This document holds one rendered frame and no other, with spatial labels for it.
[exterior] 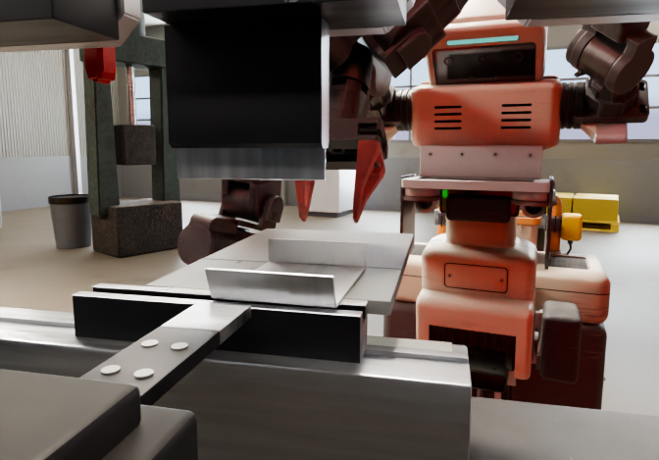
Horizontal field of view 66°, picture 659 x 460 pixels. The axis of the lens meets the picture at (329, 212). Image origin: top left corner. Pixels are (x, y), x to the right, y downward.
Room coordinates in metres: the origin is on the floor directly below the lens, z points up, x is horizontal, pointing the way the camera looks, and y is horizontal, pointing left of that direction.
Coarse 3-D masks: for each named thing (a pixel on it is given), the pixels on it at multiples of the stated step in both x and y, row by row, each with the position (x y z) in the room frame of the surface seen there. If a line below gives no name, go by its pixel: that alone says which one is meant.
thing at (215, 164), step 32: (192, 32) 0.32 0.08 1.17; (224, 32) 0.32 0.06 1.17; (256, 32) 0.31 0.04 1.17; (288, 32) 0.31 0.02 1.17; (320, 32) 0.30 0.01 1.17; (192, 64) 0.32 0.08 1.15; (224, 64) 0.32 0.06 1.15; (256, 64) 0.31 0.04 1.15; (288, 64) 0.31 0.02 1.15; (320, 64) 0.30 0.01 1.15; (192, 96) 0.32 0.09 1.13; (224, 96) 0.32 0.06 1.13; (256, 96) 0.31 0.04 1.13; (288, 96) 0.31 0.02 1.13; (320, 96) 0.30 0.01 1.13; (192, 128) 0.32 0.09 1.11; (224, 128) 0.32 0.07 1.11; (256, 128) 0.31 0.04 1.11; (288, 128) 0.31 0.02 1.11; (320, 128) 0.30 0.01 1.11; (192, 160) 0.33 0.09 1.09; (224, 160) 0.33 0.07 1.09; (256, 160) 0.32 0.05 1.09; (288, 160) 0.32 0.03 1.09; (320, 160) 0.31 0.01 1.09
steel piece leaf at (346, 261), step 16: (272, 240) 0.43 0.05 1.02; (288, 240) 0.42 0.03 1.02; (304, 240) 0.42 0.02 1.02; (320, 240) 0.42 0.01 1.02; (272, 256) 0.43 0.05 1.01; (288, 256) 0.42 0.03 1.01; (304, 256) 0.42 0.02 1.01; (320, 256) 0.42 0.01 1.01; (336, 256) 0.41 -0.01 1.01; (352, 256) 0.41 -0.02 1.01; (288, 272) 0.39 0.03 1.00; (304, 272) 0.39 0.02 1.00; (320, 272) 0.39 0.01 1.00; (336, 272) 0.39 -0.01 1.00; (352, 272) 0.39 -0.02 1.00; (336, 288) 0.34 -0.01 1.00; (288, 304) 0.31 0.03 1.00; (336, 304) 0.31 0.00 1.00
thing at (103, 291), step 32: (96, 288) 0.36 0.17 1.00; (128, 288) 0.35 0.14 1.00; (160, 288) 0.35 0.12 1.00; (96, 320) 0.33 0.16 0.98; (128, 320) 0.33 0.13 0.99; (160, 320) 0.32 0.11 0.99; (256, 320) 0.31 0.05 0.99; (288, 320) 0.30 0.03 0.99; (320, 320) 0.30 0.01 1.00; (352, 320) 0.29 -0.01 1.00; (256, 352) 0.31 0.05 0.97; (288, 352) 0.30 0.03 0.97; (320, 352) 0.30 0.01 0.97; (352, 352) 0.29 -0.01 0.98
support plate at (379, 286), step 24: (240, 240) 0.53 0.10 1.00; (264, 240) 0.53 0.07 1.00; (336, 240) 0.53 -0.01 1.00; (360, 240) 0.53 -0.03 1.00; (384, 240) 0.53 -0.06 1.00; (408, 240) 0.53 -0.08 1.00; (192, 264) 0.43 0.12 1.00; (216, 264) 0.43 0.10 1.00; (240, 264) 0.43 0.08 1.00; (384, 264) 0.43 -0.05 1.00; (192, 288) 0.35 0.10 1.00; (360, 288) 0.35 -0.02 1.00; (384, 288) 0.35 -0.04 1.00; (384, 312) 0.32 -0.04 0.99
